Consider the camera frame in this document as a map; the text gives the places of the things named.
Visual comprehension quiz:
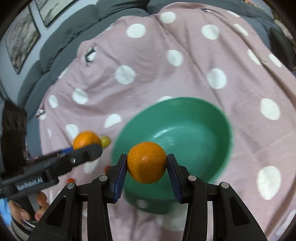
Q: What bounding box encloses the orange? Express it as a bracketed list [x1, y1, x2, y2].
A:
[72, 131, 102, 150]
[127, 142, 167, 184]

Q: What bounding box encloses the yellow-green fruit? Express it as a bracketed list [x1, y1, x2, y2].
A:
[99, 136, 111, 149]

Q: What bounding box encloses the left hand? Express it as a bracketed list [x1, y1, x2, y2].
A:
[9, 192, 49, 225]

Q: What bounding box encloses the green plastic bowl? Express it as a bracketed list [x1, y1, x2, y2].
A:
[112, 97, 233, 214]

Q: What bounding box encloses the dark wooden cabinet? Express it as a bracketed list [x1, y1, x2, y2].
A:
[1, 100, 27, 174]

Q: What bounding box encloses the framed picture left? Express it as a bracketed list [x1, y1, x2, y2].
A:
[5, 6, 41, 74]

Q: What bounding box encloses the framed picture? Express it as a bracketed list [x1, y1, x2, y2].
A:
[5, 6, 41, 74]
[35, 0, 76, 27]

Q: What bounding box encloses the pink polka dot blanket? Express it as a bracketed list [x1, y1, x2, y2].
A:
[39, 3, 295, 240]

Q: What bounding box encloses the grey sofa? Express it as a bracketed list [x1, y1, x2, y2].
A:
[17, 1, 295, 157]

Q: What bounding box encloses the framed picture right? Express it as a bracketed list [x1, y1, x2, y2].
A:
[35, 0, 76, 27]

